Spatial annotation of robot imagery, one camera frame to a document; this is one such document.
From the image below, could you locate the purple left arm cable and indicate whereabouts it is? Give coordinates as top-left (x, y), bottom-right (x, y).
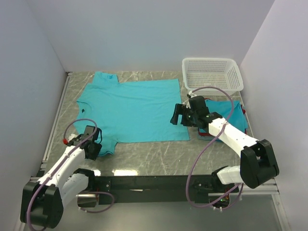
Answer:
top-left (26, 117), bottom-right (115, 228)

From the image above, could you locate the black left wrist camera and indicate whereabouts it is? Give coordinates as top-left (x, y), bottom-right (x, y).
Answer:
top-left (81, 125), bottom-right (102, 142)

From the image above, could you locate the black base beam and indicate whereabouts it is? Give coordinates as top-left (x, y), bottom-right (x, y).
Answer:
top-left (72, 174), bottom-right (239, 209)

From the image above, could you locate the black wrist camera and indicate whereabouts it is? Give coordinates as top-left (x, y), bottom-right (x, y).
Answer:
top-left (81, 125), bottom-right (102, 142)
top-left (189, 96), bottom-right (207, 110)

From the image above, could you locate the folded teal mesh t-shirt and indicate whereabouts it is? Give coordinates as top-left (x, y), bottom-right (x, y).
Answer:
top-left (197, 99), bottom-right (248, 137)

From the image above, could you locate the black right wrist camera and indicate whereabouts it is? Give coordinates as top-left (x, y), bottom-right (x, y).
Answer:
top-left (189, 96), bottom-right (207, 110)

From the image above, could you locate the white plastic perforated basket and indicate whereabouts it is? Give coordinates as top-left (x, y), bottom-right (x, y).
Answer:
top-left (182, 58), bottom-right (244, 95)

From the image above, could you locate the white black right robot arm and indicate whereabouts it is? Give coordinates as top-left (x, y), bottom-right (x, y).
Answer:
top-left (170, 103), bottom-right (280, 192)

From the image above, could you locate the aluminium frame rail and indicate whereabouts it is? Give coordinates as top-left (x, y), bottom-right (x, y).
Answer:
top-left (25, 175), bottom-right (280, 196)

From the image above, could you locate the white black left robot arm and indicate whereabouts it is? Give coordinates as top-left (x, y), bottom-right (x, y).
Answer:
top-left (20, 125), bottom-right (102, 228)

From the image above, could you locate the light blue cotton t-shirt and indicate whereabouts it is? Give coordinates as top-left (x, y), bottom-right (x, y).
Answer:
top-left (75, 72), bottom-right (190, 156)

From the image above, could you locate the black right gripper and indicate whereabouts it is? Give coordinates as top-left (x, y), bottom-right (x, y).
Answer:
top-left (170, 104), bottom-right (198, 128)

